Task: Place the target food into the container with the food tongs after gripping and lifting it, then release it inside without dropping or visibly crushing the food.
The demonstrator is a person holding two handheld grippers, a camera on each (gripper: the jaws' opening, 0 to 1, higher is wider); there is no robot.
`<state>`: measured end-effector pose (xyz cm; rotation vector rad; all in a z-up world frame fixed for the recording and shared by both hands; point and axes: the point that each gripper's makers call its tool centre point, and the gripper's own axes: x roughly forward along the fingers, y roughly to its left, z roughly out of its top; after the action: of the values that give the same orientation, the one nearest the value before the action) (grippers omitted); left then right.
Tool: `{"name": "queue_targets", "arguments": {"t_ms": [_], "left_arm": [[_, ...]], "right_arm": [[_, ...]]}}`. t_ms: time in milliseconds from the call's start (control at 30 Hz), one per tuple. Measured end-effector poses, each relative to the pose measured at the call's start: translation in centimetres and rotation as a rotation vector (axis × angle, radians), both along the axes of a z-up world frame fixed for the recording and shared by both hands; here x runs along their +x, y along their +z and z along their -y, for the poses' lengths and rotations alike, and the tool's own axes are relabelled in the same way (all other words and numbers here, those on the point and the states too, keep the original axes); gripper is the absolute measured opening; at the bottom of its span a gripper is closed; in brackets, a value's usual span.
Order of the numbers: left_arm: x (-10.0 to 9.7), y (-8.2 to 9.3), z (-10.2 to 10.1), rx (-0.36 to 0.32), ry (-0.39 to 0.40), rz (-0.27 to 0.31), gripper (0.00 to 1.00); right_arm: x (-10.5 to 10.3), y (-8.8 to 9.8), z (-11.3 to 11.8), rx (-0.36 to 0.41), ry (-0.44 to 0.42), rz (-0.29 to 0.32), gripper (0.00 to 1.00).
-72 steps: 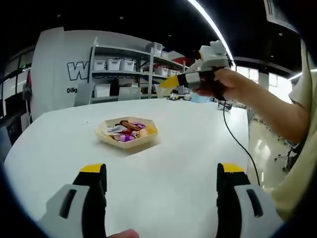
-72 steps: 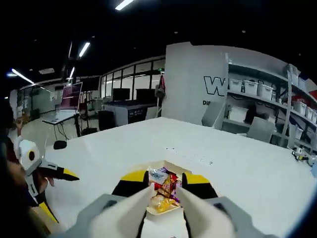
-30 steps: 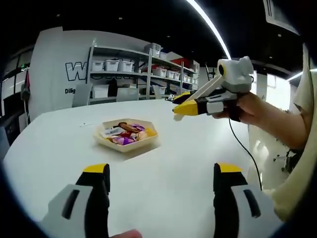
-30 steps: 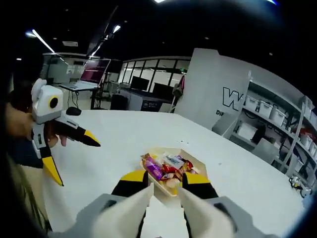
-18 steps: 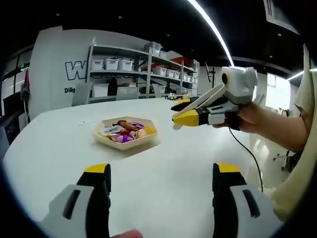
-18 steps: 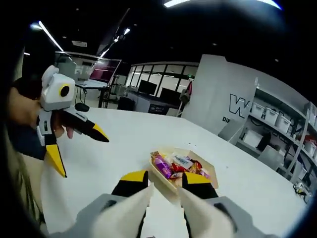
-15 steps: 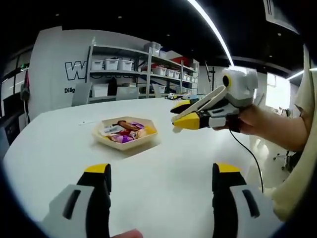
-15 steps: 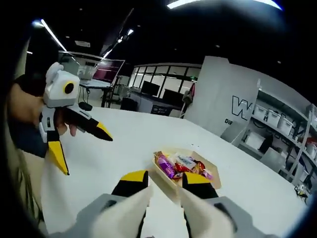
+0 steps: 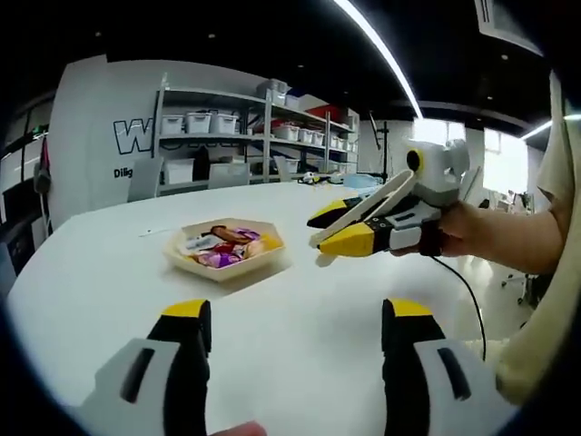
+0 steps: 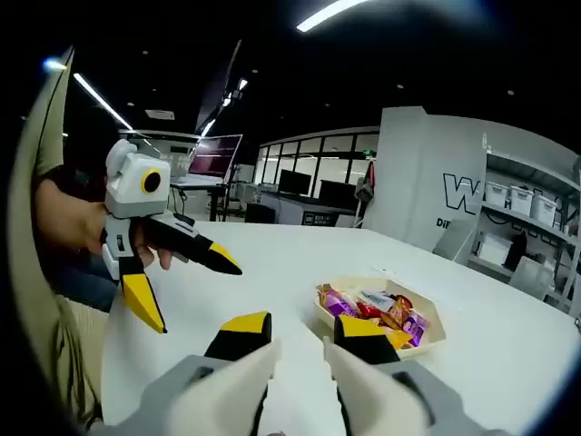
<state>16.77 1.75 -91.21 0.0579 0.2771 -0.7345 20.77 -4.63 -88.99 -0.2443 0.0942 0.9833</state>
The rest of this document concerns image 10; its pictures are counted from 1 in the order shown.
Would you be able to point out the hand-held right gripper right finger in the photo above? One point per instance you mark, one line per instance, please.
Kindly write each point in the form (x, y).
(358, 347)

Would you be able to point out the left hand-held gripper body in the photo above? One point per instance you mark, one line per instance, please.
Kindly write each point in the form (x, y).
(131, 195)

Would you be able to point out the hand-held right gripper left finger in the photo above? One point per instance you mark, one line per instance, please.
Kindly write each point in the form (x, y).
(240, 340)

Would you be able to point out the pile of food snacks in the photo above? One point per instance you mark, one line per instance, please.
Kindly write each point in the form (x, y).
(345, 302)

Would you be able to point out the cream plastic food tongs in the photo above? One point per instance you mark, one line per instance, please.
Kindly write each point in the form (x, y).
(236, 395)

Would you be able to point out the cream hexagonal container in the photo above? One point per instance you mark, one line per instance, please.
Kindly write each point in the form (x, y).
(433, 324)

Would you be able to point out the person's left hand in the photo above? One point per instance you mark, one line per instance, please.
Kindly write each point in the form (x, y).
(86, 227)

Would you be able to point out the white standing desk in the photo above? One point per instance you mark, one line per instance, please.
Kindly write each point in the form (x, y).
(199, 181)

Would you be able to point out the black low cabinet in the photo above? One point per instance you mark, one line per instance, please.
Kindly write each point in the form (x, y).
(261, 213)

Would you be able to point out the person's beige trousers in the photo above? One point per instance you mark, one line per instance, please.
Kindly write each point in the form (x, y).
(81, 354)

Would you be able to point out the ceiling air vent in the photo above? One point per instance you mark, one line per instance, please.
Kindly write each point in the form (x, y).
(160, 114)

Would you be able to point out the large purple display screen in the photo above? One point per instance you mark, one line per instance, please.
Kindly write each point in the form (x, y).
(215, 154)

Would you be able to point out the ceiling light strip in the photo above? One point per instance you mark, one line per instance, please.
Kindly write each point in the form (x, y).
(327, 16)
(102, 101)

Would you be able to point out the grey counter with dark label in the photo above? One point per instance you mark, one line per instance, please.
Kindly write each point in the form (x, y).
(290, 211)

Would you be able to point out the black computer monitor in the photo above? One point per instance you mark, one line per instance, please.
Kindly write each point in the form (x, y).
(295, 182)
(338, 194)

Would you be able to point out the dark hanging ceiling panel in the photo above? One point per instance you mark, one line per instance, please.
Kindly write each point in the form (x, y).
(218, 91)

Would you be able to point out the grey chair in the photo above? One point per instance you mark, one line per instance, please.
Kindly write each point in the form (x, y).
(454, 240)
(531, 278)

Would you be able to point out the clothes stand with hanging clothes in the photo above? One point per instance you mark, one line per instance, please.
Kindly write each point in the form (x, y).
(367, 186)

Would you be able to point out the black bag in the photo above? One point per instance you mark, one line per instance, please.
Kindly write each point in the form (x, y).
(515, 252)

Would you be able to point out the white lettered display panel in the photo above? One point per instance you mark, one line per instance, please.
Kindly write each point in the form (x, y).
(408, 159)

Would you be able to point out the grey metal storage shelf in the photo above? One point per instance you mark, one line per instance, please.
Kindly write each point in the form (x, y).
(522, 221)

